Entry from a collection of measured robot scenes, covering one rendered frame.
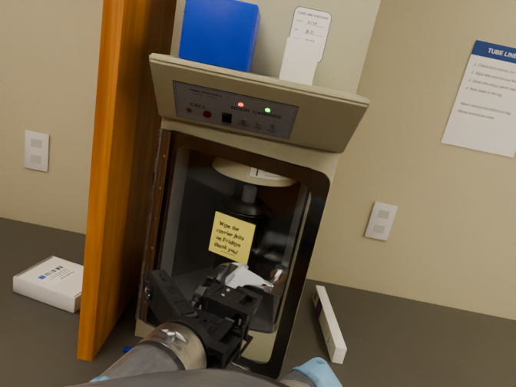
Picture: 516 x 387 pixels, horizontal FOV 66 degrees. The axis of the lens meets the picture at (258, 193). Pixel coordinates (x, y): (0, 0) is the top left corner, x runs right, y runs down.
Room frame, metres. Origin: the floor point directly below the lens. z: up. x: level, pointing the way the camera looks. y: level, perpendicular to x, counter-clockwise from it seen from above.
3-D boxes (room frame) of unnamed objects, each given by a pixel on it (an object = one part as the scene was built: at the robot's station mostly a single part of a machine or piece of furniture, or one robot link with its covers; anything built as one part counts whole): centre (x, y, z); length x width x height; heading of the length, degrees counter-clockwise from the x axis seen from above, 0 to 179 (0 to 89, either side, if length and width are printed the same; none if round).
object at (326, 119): (0.64, 0.03, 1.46); 0.32 x 0.11 x 0.10; 91
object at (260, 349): (0.64, 0.04, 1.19); 0.30 x 0.01 x 0.40; 71
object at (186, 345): (0.36, 0.06, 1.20); 0.08 x 0.05 x 0.08; 71
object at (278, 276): (0.58, -0.02, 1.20); 0.10 x 0.05 x 0.03; 71
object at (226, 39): (0.64, 0.10, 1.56); 0.10 x 0.10 x 0.09; 1
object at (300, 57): (0.64, -0.02, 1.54); 0.05 x 0.05 x 0.06; 85
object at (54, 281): (0.79, 0.40, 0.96); 0.16 x 0.12 x 0.04; 79
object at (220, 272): (0.50, 0.03, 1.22); 0.09 x 0.02 x 0.05; 161
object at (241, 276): (0.53, -0.01, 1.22); 0.09 x 0.06 x 0.03; 161
